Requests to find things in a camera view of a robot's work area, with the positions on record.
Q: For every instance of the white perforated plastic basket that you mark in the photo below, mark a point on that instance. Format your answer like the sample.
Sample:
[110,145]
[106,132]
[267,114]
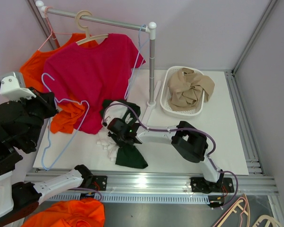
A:
[165,95]

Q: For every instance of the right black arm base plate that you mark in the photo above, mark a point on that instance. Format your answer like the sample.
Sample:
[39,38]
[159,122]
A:
[199,184]

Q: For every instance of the beige hanger on floor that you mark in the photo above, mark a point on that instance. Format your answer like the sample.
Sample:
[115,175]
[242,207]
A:
[270,221]

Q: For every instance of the pink hanger on floor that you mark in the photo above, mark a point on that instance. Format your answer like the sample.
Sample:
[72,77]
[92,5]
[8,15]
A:
[240,207]

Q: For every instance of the aluminium rail frame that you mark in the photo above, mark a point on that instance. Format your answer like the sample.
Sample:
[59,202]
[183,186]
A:
[156,183]

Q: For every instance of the slotted grey cable duct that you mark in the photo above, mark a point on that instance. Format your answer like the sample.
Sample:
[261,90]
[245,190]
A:
[133,198]

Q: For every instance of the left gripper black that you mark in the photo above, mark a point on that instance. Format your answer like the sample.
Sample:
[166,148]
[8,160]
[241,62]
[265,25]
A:
[47,99]

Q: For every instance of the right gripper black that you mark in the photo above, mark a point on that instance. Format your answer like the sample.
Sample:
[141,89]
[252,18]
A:
[121,144]

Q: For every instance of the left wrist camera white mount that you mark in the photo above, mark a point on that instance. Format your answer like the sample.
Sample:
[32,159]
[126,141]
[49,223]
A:
[13,87]

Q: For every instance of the pink wire hanger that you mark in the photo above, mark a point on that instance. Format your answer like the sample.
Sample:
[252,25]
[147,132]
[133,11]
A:
[52,36]

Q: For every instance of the green and white t shirt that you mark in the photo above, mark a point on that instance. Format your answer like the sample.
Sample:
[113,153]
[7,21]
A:
[122,154]

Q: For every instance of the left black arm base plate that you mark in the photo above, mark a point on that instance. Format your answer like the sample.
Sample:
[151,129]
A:
[95,182]

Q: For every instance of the beige t shirt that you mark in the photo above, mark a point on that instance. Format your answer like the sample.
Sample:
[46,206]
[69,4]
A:
[188,88]

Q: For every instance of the beige wooden hanger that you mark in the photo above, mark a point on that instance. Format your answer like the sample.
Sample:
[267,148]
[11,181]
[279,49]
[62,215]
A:
[85,26]

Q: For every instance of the orange cloth pile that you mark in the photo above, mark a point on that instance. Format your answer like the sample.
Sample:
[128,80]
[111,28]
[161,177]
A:
[87,212]

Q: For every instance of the orange t shirt on hanger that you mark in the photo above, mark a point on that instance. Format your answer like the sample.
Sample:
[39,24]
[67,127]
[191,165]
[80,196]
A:
[70,82]

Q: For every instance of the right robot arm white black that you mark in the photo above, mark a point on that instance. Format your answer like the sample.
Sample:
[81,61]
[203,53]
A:
[192,144]

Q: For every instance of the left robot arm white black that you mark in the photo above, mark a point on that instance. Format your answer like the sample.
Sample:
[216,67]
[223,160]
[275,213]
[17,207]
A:
[20,127]

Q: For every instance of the magenta t shirt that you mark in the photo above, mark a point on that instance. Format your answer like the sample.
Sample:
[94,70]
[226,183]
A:
[110,65]

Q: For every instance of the metal clothes rack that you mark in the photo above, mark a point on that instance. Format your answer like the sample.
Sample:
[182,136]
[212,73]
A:
[150,29]

